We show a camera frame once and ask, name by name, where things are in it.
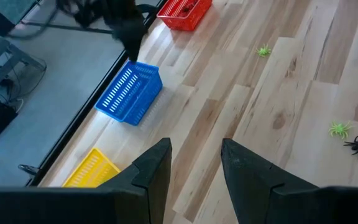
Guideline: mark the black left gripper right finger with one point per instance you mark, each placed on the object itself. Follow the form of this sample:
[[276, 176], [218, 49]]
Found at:
[[253, 193]]

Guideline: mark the black frame clamp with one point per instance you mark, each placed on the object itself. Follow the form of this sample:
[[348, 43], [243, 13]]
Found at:
[[28, 169]]

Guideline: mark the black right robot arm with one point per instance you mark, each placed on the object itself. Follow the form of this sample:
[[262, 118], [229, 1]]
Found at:
[[85, 12]]

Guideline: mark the red plastic basket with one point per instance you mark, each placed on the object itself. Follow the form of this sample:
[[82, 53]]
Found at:
[[179, 23]]

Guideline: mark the green plastic toy spider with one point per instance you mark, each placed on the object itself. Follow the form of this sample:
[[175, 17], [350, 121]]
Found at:
[[340, 129], [263, 51]]

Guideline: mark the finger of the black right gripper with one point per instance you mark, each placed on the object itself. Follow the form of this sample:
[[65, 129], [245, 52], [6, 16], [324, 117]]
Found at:
[[134, 46]]

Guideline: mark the yellow plastic basket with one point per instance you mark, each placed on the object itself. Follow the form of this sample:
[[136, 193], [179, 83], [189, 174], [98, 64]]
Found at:
[[89, 169]]

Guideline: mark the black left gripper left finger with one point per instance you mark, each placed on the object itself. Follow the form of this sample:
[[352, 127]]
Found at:
[[141, 186]]

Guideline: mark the blue plastic basket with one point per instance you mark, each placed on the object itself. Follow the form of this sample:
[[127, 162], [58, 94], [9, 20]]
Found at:
[[126, 93]]

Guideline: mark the black plastic toy spider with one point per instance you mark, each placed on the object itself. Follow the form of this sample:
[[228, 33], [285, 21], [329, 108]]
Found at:
[[187, 7], [357, 145]]

